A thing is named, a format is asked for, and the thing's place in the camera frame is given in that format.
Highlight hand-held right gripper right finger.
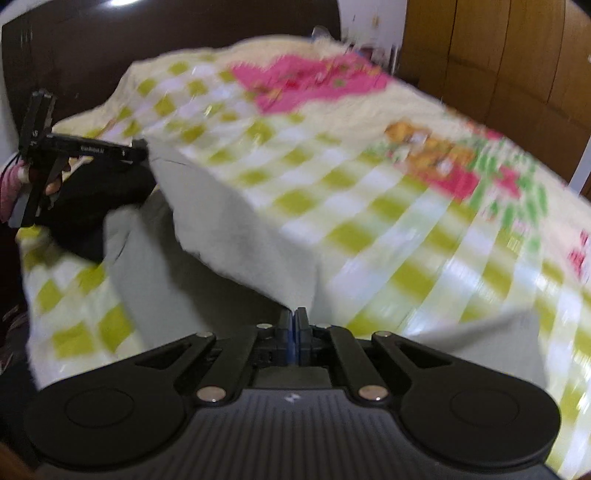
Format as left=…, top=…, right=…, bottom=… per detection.
left=294, top=307, right=457, bottom=404

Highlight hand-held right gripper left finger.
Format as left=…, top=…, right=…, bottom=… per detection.
left=134, top=307, right=295, bottom=406

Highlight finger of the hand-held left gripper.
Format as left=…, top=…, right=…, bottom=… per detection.
left=121, top=140, right=150, bottom=164

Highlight dark brown headboard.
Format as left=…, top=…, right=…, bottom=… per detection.
left=0, top=0, right=343, bottom=139

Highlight person's left forearm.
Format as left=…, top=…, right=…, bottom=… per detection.
left=0, top=161, right=25, bottom=223

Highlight person's left hand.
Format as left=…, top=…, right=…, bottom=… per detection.
left=25, top=167, right=70, bottom=197

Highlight wooden wardrobe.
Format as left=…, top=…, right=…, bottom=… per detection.
left=398, top=0, right=591, bottom=197

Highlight checkered printed blanket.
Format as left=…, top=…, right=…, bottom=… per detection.
left=18, top=39, right=591, bottom=478

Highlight black cloth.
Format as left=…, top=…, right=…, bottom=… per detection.
left=39, top=157, right=158, bottom=262

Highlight light grey pants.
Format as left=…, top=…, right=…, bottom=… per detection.
left=102, top=141, right=548, bottom=403

